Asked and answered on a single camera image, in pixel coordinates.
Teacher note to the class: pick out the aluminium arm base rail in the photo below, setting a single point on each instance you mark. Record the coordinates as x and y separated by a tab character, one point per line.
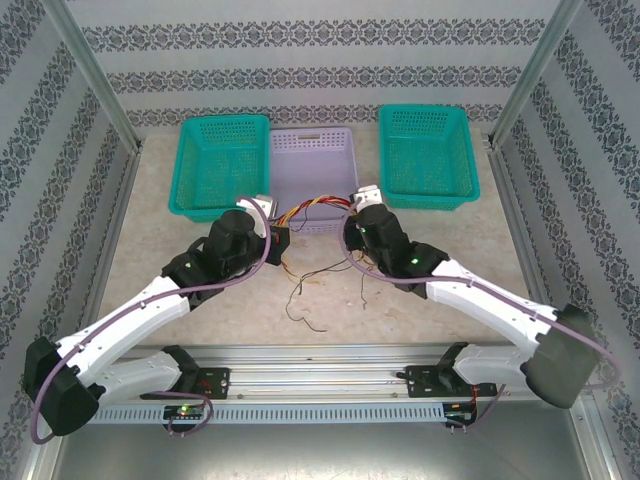
310	372

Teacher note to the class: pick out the small circuit board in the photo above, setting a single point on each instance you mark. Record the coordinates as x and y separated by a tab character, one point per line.
185	411
460	414

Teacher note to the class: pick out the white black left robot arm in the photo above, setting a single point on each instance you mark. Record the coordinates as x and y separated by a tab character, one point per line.
125	320

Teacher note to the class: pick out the steel front floor sheet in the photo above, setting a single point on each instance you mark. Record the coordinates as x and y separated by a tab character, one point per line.
320	450

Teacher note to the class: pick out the green plastic mesh basket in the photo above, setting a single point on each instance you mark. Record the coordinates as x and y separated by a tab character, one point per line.
220	165
425	150

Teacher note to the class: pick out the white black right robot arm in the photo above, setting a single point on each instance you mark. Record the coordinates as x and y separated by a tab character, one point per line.
480	295

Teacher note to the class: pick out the aluminium table side rail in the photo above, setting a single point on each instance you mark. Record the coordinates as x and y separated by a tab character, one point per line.
522	230
107	240

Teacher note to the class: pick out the aluminium frame post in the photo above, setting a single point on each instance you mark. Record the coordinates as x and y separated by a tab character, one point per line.
92	70
536	70

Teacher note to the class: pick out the lavender plastic perforated basket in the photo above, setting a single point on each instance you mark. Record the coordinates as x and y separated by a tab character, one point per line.
310	165

